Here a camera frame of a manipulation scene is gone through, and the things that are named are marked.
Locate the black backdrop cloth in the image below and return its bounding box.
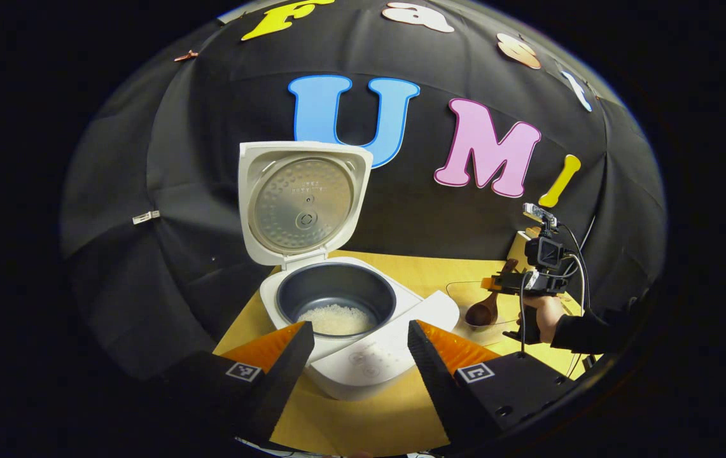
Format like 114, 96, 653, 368
60, 0, 667, 382

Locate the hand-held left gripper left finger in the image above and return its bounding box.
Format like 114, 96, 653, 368
159, 321, 316, 446

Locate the brown wooden spoon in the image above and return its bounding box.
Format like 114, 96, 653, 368
465, 258, 520, 328

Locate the white rice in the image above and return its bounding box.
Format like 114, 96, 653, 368
298, 304, 376, 337

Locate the hand-held gripper cable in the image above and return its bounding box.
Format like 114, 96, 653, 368
519, 223, 592, 357

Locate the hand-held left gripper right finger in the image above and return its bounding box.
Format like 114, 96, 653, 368
407, 319, 576, 449

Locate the white rice cooker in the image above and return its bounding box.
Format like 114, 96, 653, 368
239, 141, 460, 401

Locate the white toaster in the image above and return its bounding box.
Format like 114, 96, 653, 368
506, 230, 536, 272

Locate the clear plastic container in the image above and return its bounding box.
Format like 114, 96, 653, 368
445, 281, 583, 333

